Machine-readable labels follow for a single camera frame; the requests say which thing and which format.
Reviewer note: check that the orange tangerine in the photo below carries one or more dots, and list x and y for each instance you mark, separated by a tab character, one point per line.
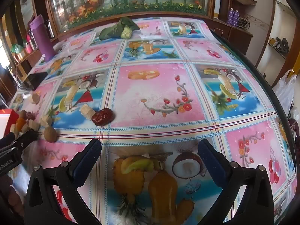
20	123

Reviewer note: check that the small dark red date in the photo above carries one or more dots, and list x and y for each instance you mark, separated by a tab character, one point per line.
30	115

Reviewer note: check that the black smartphone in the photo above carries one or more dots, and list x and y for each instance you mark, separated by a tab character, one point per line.
35	79

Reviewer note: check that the red white cardboard tray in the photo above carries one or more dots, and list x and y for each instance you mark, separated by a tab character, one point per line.
11	116

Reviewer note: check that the pink thermos flask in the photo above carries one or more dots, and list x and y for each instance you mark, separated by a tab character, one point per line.
29	48

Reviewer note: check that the brown cardboard box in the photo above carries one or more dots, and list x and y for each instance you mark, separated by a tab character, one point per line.
243	0

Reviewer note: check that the round beige pastry ball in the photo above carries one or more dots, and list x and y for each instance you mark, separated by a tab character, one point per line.
35	97

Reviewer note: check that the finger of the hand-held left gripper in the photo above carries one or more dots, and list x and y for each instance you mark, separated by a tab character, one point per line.
27	138
8	139

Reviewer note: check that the brown longan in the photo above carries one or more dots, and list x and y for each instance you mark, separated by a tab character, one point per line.
22	114
50	134

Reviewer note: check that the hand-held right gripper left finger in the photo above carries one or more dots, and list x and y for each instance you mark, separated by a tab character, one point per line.
86	164

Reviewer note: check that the white plastic bag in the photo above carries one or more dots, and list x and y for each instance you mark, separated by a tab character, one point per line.
284	91

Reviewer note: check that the large red date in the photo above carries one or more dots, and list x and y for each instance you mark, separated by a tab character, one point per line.
102	116

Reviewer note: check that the purple thermos bottle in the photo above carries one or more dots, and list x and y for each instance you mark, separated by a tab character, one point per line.
42	39

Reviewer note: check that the green plastic bag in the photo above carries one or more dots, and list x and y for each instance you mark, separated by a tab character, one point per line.
16	48

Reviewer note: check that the printed plastic tablecloth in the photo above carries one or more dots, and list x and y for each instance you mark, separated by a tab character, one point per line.
150	93

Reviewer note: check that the green leaf-wrapped dumpling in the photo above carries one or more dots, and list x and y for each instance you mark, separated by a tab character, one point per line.
117	28

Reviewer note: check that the wooden sideboard cabinet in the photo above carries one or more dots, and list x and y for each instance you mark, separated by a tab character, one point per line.
25	61

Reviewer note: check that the purple spray can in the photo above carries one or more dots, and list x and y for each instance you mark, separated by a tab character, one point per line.
231	16
236	17

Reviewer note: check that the person's left forearm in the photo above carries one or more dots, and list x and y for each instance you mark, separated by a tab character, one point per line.
10	196

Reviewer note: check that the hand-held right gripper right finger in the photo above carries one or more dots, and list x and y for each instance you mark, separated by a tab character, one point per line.
211	164

